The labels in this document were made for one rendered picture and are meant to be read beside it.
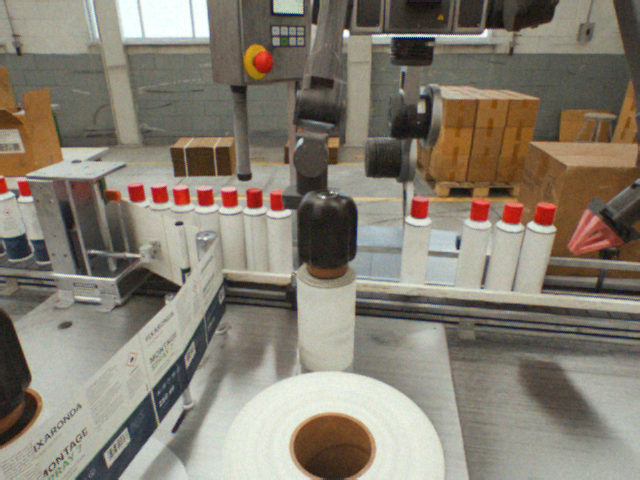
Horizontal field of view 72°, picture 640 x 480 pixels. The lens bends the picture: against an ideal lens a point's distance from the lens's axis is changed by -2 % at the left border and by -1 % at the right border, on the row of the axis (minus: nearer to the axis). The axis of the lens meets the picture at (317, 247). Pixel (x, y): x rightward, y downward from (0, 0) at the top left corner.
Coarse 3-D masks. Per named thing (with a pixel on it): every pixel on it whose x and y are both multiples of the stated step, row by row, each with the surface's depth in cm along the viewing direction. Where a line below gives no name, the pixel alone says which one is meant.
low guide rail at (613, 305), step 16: (224, 272) 94; (240, 272) 94; (256, 272) 94; (368, 288) 90; (384, 288) 89; (400, 288) 89; (416, 288) 88; (432, 288) 88; (448, 288) 88; (464, 288) 87; (544, 304) 85; (560, 304) 85; (576, 304) 84; (592, 304) 84; (608, 304) 83; (624, 304) 83
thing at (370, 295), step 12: (0, 264) 104; (12, 264) 104; (24, 264) 104; (36, 264) 104; (156, 276) 99; (252, 288) 95; (264, 288) 94; (276, 288) 94; (384, 300) 91; (396, 300) 90; (408, 300) 90; (420, 300) 90; (432, 300) 90; (444, 300) 90; (456, 300) 90; (468, 300) 90; (480, 300) 90; (636, 300) 90; (528, 312) 87; (540, 312) 86; (552, 312) 86; (564, 312) 86; (576, 312) 86; (588, 312) 86; (600, 312) 86; (612, 312) 86
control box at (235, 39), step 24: (216, 0) 78; (240, 0) 74; (264, 0) 78; (216, 24) 80; (240, 24) 76; (264, 24) 79; (288, 24) 83; (216, 48) 82; (240, 48) 78; (264, 48) 80; (288, 48) 84; (216, 72) 84; (240, 72) 79; (288, 72) 86
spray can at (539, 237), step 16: (544, 208) 81; (528, 224) 84; (544, 224) 82; (528, 240) 84; (544, 240) 82; (528, 256) 84; (544, 256) 83; (528, 272) 85; (544, 272) 85; (528, 288) 87; (528, 304) 88
